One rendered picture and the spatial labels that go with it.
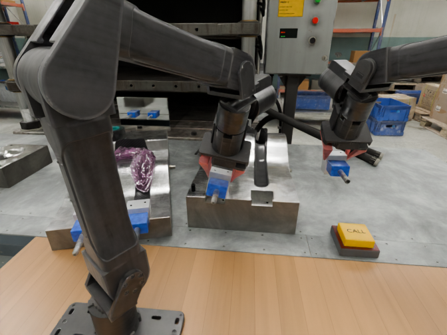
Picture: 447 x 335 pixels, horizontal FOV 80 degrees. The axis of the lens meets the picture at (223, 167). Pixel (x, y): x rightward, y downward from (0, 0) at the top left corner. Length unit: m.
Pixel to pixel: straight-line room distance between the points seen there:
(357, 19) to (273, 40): 6.11
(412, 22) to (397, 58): 7.23
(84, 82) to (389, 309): 0.57
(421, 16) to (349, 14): 1.47
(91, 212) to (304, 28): 1.24
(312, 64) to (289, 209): 0.92
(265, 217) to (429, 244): 0.37
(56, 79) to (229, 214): 0.47
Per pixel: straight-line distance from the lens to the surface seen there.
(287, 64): 1.40
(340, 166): 0.70
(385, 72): 0.55
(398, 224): 0.81
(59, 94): 0.28
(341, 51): 7.39
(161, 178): 0.75
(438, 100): 5.24
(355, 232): 0.67
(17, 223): 0.86
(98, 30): 0.29
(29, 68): 0.31
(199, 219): 0.66
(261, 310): 0.52
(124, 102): 1.50
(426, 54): 0.53
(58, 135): 0.30
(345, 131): 0.64
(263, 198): 0.66
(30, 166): 1.12
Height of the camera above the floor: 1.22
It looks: 25 degrees down
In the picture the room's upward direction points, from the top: straight up
